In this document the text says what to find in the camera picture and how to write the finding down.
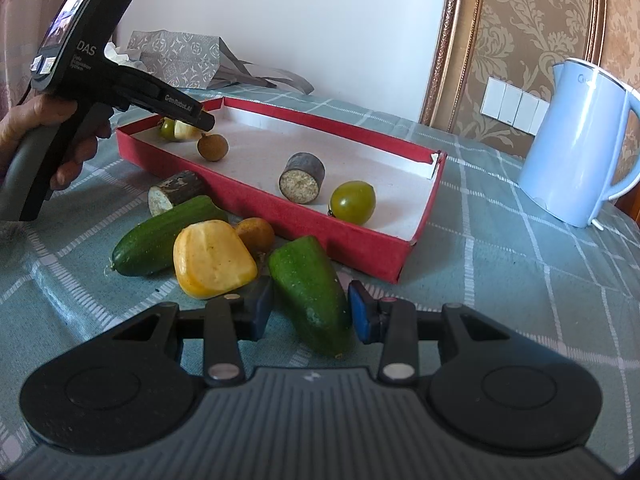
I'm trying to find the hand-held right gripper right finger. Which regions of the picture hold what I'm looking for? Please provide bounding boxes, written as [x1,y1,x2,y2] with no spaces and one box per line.
[347,279,523,387]

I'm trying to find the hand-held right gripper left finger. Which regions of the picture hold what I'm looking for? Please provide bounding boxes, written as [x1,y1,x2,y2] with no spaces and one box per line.
[97,275,275,388]

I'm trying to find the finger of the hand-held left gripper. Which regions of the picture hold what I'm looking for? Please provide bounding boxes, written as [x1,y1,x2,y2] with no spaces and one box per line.
[171,106,217,132]

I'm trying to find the pale yellow jackfruit piece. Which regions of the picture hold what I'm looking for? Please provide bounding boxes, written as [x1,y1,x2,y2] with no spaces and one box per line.
[174,120,203,142]

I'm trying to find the brown longan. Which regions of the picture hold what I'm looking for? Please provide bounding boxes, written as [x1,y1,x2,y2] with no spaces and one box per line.
[197,132,230,162]
[234,217,276,261]

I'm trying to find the green mango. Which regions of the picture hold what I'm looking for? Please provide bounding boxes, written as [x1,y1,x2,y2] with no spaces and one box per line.
[267,235,354,359]

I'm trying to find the orange-yellow starfruit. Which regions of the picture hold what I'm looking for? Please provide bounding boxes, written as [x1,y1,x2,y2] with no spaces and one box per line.
[173,220,259,300]

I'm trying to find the dark cut eggplant piece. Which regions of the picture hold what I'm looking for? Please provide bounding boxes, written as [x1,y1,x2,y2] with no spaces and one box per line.
[148,170,208,217]

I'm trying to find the dark eggplant chunk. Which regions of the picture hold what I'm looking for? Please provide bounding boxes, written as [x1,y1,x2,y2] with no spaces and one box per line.
[278,152,326,205]

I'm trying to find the green cucumber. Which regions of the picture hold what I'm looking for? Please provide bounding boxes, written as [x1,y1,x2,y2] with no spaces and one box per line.
[111,195,230,277]

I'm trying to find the red shallow cardboard box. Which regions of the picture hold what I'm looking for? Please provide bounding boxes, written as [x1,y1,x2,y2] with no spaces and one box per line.
[116,96,447,285]

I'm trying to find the person's left hand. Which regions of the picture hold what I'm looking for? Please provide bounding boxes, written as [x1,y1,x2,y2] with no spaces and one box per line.
[0,95,113,192]

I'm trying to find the tissue pack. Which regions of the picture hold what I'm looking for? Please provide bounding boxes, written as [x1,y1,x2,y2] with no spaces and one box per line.
[102,42,147,74]

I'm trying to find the grey patterned gift bag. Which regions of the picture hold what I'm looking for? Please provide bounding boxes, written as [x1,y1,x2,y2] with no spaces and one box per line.
[127,30,316,96]

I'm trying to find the green checkered tablecloth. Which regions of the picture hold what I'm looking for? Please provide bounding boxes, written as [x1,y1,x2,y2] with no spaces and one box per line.
[0,85,640,480]

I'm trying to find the light blue electric kettle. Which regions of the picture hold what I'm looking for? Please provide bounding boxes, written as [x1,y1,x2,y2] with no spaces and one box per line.
[517,58,640,229]

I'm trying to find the gold wall moulding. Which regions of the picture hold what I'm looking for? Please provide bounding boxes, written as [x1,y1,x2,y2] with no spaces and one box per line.
[419,0,608,128]

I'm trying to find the white wall switch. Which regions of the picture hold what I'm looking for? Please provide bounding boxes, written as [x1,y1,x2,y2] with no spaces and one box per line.
[481,76,551,136]

